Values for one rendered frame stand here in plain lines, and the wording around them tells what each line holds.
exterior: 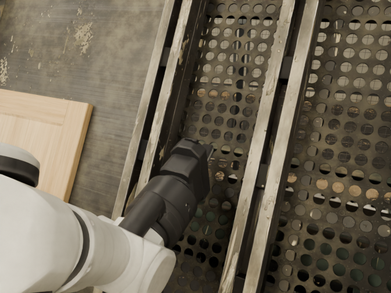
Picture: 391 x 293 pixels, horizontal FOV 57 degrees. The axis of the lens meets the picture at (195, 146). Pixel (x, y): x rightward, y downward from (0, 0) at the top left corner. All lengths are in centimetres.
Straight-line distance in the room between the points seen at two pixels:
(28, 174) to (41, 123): 66
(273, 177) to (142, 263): 27
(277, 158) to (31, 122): 61
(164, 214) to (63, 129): 45
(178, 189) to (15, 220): 31
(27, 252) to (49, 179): 63
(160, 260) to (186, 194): 14
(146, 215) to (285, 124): 27
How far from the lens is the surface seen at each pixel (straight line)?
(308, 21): 65
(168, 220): 50
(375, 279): 69
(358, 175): 176
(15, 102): 101
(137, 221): 46
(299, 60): 63
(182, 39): 71
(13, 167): 27
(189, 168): 55
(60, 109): 90
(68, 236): 28
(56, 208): 27
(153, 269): 42
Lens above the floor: 154
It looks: 24 degrees down
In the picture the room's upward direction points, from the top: straight up
